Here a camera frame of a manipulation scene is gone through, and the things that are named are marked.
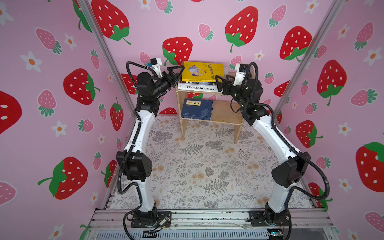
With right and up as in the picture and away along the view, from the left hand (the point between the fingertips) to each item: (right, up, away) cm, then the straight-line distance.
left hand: (184, 70), depth 66 cm
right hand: (+16, -1, +2) cm, 16 cm away
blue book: (+6, -14, +23) cm, 28 cm away
